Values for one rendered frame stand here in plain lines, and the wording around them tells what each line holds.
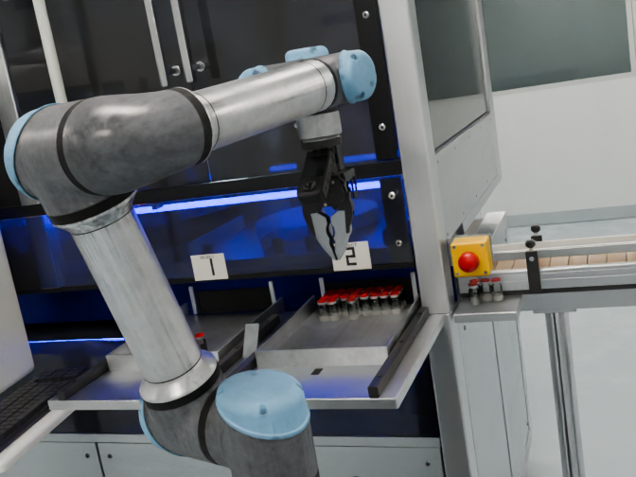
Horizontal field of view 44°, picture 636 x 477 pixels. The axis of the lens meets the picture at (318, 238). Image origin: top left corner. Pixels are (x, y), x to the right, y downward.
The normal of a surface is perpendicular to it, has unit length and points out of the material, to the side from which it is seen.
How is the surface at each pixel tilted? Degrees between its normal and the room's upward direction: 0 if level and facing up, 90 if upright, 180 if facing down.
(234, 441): 88
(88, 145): 85
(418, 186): 90
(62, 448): 90
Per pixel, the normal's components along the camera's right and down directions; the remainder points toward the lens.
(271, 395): -0.06, -0.96
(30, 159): -0.61, 0.26
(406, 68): -0.33, 0.25
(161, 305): 0.76, 0.02
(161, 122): 0.44, -0.16
